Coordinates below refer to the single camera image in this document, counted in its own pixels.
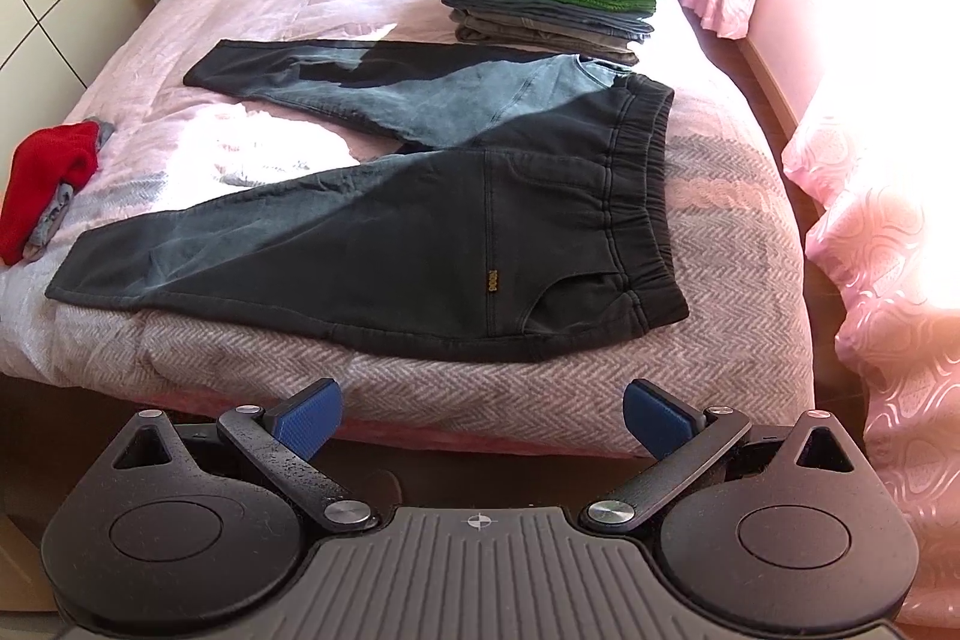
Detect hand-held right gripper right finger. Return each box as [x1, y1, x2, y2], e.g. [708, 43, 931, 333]
[579, 377, 871, 533]

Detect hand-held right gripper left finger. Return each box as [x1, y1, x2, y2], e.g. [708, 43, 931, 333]
[105, 377, 382, 533]

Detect dark grey pants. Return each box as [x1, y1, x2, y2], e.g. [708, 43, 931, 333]
[45, 38, 691, 363]

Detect stack of grey folded clothes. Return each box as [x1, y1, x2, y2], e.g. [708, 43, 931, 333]
[441, 0, 658, 38]

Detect pink patterned cloth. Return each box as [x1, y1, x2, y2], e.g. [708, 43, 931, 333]
[780, 77, 960, 627]

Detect light grey garment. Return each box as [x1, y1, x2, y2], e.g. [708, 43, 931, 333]
[22, 115, 117, 262]

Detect red knitted garment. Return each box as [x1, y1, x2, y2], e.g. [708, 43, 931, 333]
[0, 124, 102, 266]

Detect folded grey pants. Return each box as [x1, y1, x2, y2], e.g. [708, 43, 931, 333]
[454, 14, 643, 68]

